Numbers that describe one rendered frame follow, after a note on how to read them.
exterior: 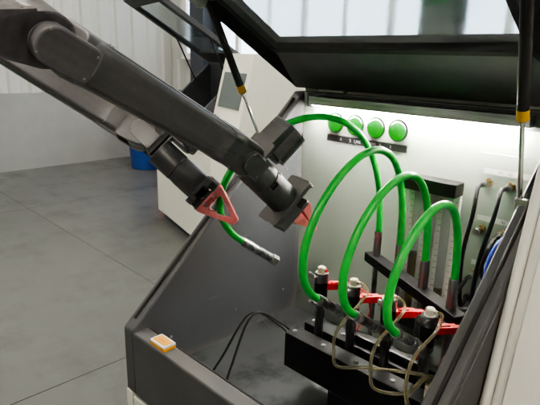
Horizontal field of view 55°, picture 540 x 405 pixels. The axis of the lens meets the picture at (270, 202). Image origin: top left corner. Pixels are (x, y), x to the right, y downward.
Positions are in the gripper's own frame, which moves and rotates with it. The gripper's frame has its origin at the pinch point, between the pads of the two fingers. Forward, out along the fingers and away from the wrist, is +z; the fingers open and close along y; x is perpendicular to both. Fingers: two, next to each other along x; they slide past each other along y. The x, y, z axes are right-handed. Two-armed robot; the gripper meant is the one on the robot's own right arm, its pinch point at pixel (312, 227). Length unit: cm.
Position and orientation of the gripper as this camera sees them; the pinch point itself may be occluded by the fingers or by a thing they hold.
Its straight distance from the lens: 99.3
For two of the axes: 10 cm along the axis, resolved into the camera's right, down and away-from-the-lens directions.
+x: -4.8, -2.5, 8.4
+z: 6.1, 5.9, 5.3
